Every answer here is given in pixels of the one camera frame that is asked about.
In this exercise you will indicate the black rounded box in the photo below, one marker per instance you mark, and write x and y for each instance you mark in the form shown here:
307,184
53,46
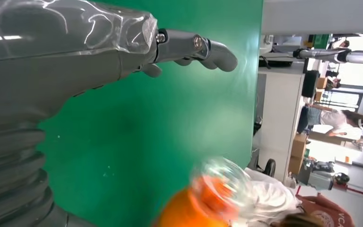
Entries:
310,84

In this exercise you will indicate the grey wheeled machine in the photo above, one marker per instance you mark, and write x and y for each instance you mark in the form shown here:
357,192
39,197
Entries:
319,178

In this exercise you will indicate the black caster wheel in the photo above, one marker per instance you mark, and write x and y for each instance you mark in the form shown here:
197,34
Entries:
269,168

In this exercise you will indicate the person in red shirt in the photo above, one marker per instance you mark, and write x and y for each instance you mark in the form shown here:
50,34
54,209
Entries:
322,210

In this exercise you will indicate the orange plastic bottle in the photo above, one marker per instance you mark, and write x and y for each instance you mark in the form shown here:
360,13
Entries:
181,213

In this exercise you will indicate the brown cardboard box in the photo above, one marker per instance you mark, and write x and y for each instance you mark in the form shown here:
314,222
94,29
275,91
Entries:
300,145
295,165

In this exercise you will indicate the background person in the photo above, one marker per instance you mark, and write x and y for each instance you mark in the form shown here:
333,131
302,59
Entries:
335,120

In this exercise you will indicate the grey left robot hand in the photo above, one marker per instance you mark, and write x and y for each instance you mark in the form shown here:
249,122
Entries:
59,56

